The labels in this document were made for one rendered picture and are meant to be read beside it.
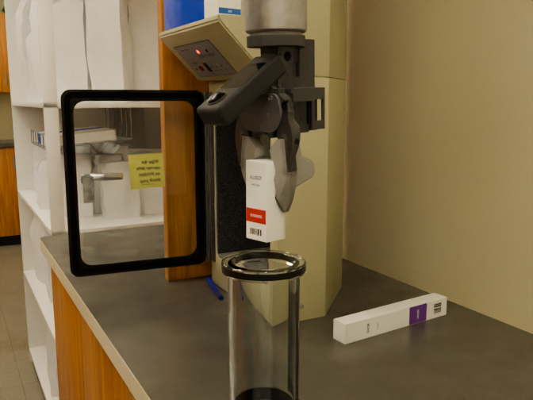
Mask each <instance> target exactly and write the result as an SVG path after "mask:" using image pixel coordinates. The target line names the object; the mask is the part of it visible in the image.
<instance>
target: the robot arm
mask: <svg viewBox="0 0 533 400"><path fill-rule="evenodd" d="M244 16H245V32H246V33H247V34H250V36H249V37H247V48H260V54H261V56H257V57H255V58H254V59H253V60H252V61H250V62H249V63H248V64H247V65H246V66H245V67H243V68H242V69H241V70H240V71H239V72H237V73H236V74H235V75H234V76H233V77H232V78H230V80H228V81H227V82H226V83H225V84H224V85H223V86H222V87H221V88H220V89H218V90H217V91H216V92H215V93H214V94H212V95H211V96H210V97H209V98H208V99H207V100H205V101H204V102H203V103H202V104H201V105H200V106H199V107H198V108H197V113H198V114H199V116H200V118H201V119H202V121H203V122H204V124H205V125H230V124H231V123H232V122H233V121H234V120H235V119H236V118H237V117H238V119H237V123H236V133H235V138H236V151H237V155H238V160H239V165H240V166H241V171H242V174H243V179H244V182H245V183H246V160H257V159H271V160H272V161H273V162H274V168H275V176H274V181H275V184H276V188H277V192H276V196H275V199H276V201H277V202H278V204H279V206H280V207H281V209H282V212H283V213H285V212H289V210H290V207H291V205H292V202H293V197H294V194H295V189H296V187H297V186H299V185H301V184H302V183H303V182H305V181H307V180H308V179H311V178H312V177H313V175H314V173H315V167H314V163H313V162H312V161H311V160H309V159H307V158H305V157H304V156H303V155H302V154H301V147H300V139H301V133H307V132H308V131H310V130H317V129H325V87H315V40H311V39H305V35H302V33H305V32H306V30H307V0H244ZM317 99H321V120H317ZM265 133H267V134H268V136H267V135H266V134H265ZM276 137H277V138H278V139H279V140H276V141H275V142H274V143H273V145H272V146H271V148H270V150H269V147H270V139H269V138H276Z"/></svg>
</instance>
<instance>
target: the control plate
mask: <svg viewBox="0 0 533 400"><path fill-rule="evenodd" d="M204 48H206V49H207V50H208V51H209V52H206V51H205V49H204ZM174 49H175V51H176V52H177V53H178V54H179V55H180V56H181V57H182V58H183V59H184V60H185V61H186V62H187V63H188V64H189V65H190V66H191V67H192V68H193V70H194V71H195V72H196V73H197V74H198V75H199V76H200V77H201V78H202V77H211V76H221V75H235V74H236V73H237V72H236V71H235V69H234V68H233V67H232V66H231V65H230V63H229V62H228V61H227V60H226V59H225V58H224V57H223V56H222V55H221V54H220V53H219V51H218V50H217V49H216V48H215V47H214V46H213V44H212V43H211V42H210V41H209V40H203V41H198V42H195V43H192V44H185V45H182V46H178V47H174ZM196 50H198V51H199V52H200V54H199V53H197V51H196ZM202 63H206V64H207V65H208V66H209V67H210V68H211V64H212V65H213V66H214V67H213V68H211V69H212V70H213V71H211V72H209V70H208V69H207V68H206V67H205V66H204V65H203V64H202ZM220 63H222V64H223V65H224V66H222V67H221V66H220V65H221V64H220ZM216 64H218V65H219V67H215V66H216ZM199 66H202V67H203V68H204V69H205V70H204V71H201V70H200V69H199ZM194 67H196V68H197V69H198V71H197V70H196V69H195V68H194Z"/></svg>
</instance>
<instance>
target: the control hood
mask: <svg viewBox="0 0 533 400"><path fill-rule="evenodd" d="M249 36H250V34H247V33H246V32H245V16H237V15H226V14H218V15H215V16H212V17H208V18H205V19H202V20H200V21H195V22H192V23H189V24H187V25H182V26H179V27H177V28H174V29H169V30H167V31H164V32H161V33H160V34H159V39H160V40H161V41H162V42H163V43H164V44H165V45H166V46H167V47H168V48H169V49H170V50H171V51H172V52H173V53H174V54H175V55H176V56H177V58H178V59H179V60H180V61H181V62H182V63H183V64H184V65H185V66H186V68H187V69H188V70H189V71H190V72H191V73H192V74H193V75H194V76H195V78H196V79H197V80H200V81H217V80H228V79H230V78H232V77H233V76H234V75H221V76H211V77H202V78H201V77H200V76H199V75H198V74H197V73H196V72H195V71H194V70H193V68H192V67H191V66H190V65H189V64H188V63H187V62H186V61H185V60H184V59H183V58H182V57H181V56H180V55H179V54H178V53H177V52H176V51H175V49H174V47H178V46H182V45H185V44H192V43H195V42H198V41H203V40H209V41H210V42H211V43H212V44H213V46H214V47H215V48H216V49H217V50H218V51H219V53H220V54H221V55H222V56H223V57H224V58H225V59H226V60H227V61H228V62H229V63H230V65H231V66H232V67H233V68H234V69H235V71H236V72H239V71H240V70H241V69H242V68H243V67H245V66H246V65H247V64H248V63H249V62H250V61H252V60H253V59H254V58H255V57H257V56H261V54H260V48H247V37H249Z"/></svg>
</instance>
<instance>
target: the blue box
mask: <svg viewBox="0 0 533 400"><path fill-rule="evenodd" d="M202 19H205V4H204V0H164V25H165V31H167V30H169V29H174V28H177V27H179V26H182V25H187V24H189V23H192V22H195V21H200V20H202Z"/></svg>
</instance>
